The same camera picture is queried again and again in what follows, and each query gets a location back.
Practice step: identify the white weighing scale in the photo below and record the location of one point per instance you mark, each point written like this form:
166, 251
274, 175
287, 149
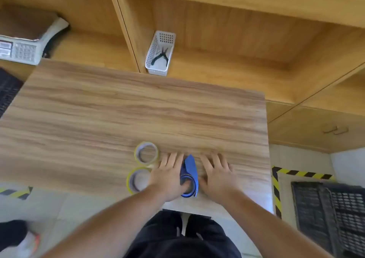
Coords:
25, 51

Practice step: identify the blue tape dispenser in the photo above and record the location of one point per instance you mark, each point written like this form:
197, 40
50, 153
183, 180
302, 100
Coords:
190, 168

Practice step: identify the person's right hand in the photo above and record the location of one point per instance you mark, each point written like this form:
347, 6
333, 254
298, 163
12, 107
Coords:
219, 182

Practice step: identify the wooden shelf cabinet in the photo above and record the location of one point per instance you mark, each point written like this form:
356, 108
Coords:
228, 35

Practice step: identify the black plastic crate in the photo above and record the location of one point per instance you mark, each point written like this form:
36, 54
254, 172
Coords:
328, 215
7, 91

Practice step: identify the yellow black hazard tape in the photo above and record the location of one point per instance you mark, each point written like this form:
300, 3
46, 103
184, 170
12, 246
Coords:
275, 186
17, 193

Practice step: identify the person's right thumb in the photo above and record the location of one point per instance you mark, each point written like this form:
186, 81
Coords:
203, 184

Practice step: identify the person's right forearm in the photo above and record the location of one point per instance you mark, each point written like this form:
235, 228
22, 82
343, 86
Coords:
271, 229

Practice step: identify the person's left forearm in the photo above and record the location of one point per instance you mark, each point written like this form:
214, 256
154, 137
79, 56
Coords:
114, 226

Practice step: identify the person's left thumb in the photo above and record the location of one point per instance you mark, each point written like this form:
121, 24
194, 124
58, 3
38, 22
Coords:
186, 186

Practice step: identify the person's black trousers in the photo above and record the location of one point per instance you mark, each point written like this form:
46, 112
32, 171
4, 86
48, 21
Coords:
182, 243

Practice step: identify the yellowish clear tape roll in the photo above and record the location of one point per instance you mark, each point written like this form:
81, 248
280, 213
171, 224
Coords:
137, 158
130, 180

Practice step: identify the person's right little finger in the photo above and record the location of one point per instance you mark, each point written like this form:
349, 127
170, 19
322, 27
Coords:
230, 169

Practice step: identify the person's left middle finger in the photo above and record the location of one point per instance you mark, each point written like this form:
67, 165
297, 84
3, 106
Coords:
172, 160

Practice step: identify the person's right middle finger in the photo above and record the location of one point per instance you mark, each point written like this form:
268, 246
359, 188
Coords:
215, 160

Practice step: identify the person's left hand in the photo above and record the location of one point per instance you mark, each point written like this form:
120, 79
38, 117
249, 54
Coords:
166, 182

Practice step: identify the white plastic basket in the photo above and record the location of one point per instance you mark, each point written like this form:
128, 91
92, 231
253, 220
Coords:
150, 62

